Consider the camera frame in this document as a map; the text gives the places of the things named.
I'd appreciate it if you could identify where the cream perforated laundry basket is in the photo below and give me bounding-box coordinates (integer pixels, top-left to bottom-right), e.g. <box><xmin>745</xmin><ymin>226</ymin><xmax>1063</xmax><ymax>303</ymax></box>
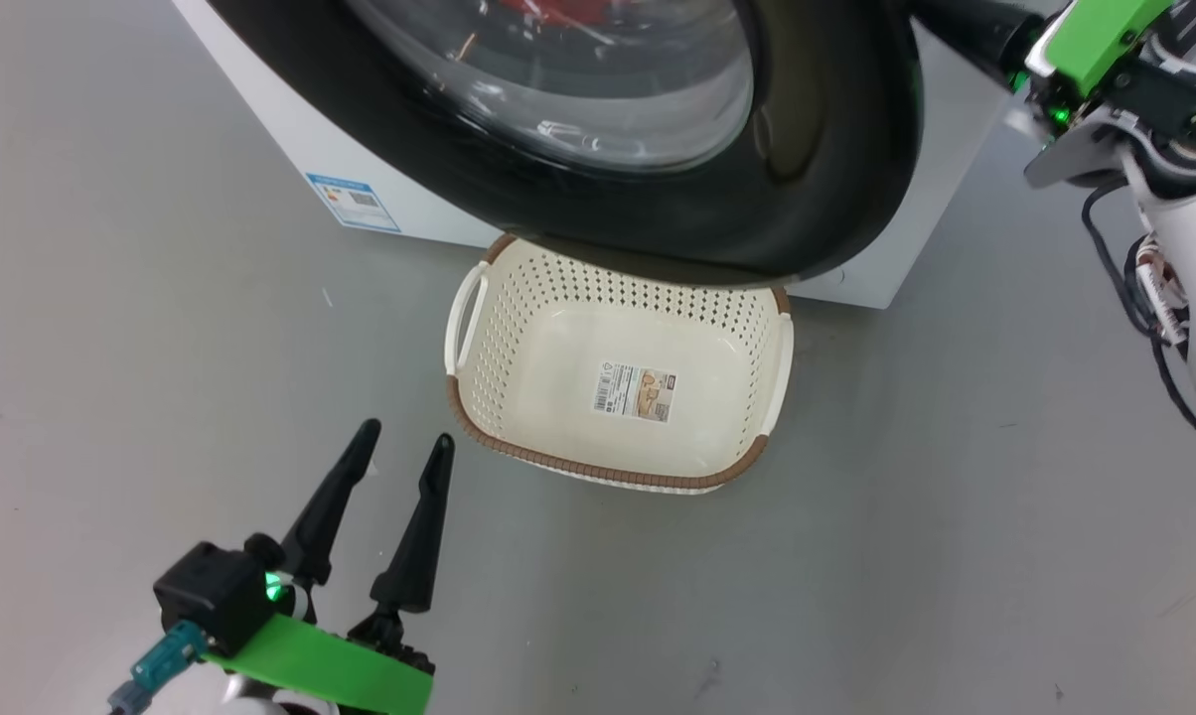
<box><xmin>444</xmin><ymin>234</ymin><xmax>795</xmax><ymax>496</ymax></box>

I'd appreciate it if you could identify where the teal left camera cable connector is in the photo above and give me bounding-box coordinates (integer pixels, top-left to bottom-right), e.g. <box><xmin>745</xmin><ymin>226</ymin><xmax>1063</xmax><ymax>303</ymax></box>
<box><xmin>109</xmin><ymin>631</ymin><xmax>207</xmax><ymax>715</ymax></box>

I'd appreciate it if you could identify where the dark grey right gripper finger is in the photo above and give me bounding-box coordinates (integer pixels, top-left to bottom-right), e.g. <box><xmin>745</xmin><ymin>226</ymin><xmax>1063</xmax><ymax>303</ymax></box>
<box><xmin>913</xmin><ymin>0</ymin><xmax>1056</xmax><ymax>88</ymax></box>

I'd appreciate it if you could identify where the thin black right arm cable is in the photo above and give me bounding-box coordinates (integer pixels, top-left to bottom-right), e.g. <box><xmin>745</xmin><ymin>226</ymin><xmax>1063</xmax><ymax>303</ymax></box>
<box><xmin>1082</xmin><ymin>179</ymin><xmax>1196</xmax><ymax>450</ymax></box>

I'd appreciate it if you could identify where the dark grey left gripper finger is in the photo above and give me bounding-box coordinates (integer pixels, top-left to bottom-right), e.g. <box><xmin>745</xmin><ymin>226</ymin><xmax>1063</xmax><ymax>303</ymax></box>
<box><xmin>370</xmin><ymin>433</ymin><xmax>456</xmax><ymax>615</ymax></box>
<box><xmin>278</xmin><ymin>418</ymin><xmax>382</xmax><ymax>589</ymax></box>

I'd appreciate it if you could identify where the white washing machine body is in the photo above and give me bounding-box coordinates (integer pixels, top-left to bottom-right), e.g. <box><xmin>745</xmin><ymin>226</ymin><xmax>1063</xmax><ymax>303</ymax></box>
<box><xmin>173</xmin><ymin>0</ymin><xmax>1051</xmax><ymax>310</ymax></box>

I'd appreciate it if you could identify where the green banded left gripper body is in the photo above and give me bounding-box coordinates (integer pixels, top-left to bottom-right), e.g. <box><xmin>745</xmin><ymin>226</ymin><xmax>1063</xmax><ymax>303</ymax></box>
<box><xmin>201</xmin><ymin>584</ymin><xmax>436</xmax><ymax>715</ymax></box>

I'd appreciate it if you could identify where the black round washing machine door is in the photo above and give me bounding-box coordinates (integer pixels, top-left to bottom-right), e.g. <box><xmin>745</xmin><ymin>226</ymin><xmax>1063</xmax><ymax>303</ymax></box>
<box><xmin>206</xmin><ymin>0</ymin><xmax>925</xmax><ymax>289</ymax></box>

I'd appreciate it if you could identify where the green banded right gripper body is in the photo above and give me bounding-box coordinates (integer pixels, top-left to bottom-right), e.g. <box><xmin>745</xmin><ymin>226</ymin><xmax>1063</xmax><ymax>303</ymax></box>
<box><xmin>1023</xmin><ymin>0</ymin><xmax>1196</xmax><ymax>196</ymax></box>

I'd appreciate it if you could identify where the red and white garment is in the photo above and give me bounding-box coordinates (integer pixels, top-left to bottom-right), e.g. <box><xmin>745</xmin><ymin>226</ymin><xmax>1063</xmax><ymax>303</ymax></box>
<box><xmin>519</xmin><ymin>0</ymin><xmax>624</xmax><ymax>29</ymax></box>

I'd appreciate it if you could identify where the paper product label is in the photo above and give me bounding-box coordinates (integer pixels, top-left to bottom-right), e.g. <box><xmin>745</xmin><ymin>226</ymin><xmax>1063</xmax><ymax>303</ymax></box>
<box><xmin>591</xmin><ymin>359</ymin><xmax>678</xmax><ymax>424</ymax></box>

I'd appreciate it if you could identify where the blue energy label sticker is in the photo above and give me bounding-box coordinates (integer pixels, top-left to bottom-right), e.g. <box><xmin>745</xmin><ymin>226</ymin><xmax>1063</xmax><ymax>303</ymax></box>
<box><xmin>306</xmin><ymin>174</ymin><xmax>401</xmax><ymax>233</ymax></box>

